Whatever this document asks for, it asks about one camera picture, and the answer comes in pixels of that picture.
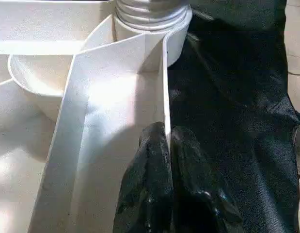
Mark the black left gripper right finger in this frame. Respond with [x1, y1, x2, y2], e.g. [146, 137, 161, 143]
[170, 126, 243, 233]

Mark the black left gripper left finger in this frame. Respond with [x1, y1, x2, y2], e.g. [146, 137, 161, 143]
[112, 122, 174, 233]

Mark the white plastic table leg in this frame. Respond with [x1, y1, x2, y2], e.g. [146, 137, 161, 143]
[115, 0, 192, 32]

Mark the black work mat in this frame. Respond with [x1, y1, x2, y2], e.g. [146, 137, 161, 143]
[167, 0, 300, 233]

